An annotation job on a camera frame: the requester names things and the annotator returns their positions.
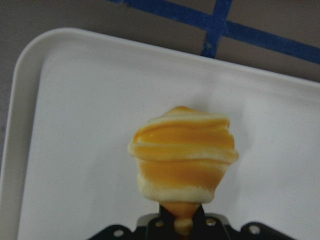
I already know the white rectangular tray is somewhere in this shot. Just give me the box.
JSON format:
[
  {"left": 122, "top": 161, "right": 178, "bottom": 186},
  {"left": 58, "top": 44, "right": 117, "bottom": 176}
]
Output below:
[{"left": 0, "top": 28, "right": 320, "bottom": 240}]

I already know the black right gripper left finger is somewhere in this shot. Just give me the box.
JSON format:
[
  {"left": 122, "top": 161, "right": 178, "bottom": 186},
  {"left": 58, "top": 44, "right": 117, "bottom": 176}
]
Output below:
[{"left": 90, "top": 213, "right": 175, "bottom": 240}]

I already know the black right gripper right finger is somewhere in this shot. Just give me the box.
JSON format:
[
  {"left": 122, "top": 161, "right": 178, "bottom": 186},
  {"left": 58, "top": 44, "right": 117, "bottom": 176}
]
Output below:
[{"left": 192, "top": 206, "right": 292, "bottom": 240}]

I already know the orange striped bread roll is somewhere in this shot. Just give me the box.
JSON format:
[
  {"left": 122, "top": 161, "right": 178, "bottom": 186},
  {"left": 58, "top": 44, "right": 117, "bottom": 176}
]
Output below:
[{"left": 128, "top": 106, "right": 239, "bottom": 236}]

